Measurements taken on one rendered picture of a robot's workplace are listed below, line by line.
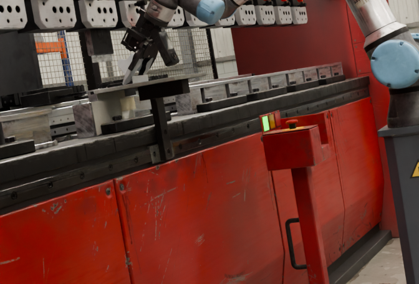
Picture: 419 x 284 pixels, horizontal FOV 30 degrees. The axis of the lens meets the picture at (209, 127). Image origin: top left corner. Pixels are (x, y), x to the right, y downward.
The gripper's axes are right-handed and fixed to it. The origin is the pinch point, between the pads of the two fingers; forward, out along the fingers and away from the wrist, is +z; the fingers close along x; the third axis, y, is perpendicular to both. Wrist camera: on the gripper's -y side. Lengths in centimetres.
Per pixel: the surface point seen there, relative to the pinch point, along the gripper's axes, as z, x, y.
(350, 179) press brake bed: 41, -160, -42
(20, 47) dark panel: 24, -25, 58
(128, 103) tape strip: 8.5, -4.6, 0.8
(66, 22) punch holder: -10.6, 19.8, 15.4
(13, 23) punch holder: -10.4, 40.5, 15.2
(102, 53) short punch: -1.8, 0.7, 12.5
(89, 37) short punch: -5.3, 5.0, 16.2
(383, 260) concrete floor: 69, -172, -74
